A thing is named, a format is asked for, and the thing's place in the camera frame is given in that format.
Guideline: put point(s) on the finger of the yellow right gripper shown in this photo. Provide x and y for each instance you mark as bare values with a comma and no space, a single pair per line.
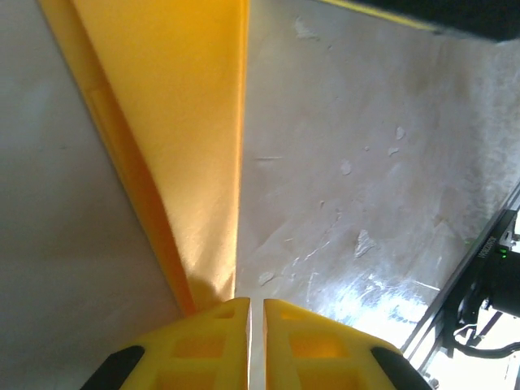
447,16

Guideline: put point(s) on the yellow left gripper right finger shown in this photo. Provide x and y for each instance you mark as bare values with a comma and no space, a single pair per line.
317,357

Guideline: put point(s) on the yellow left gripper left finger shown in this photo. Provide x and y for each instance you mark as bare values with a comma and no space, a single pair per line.
195,357

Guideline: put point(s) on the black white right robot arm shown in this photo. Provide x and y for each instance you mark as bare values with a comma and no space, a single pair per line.
499,264

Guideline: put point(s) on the aluminium mounting rail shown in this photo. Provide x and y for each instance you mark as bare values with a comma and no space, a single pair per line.
430,333

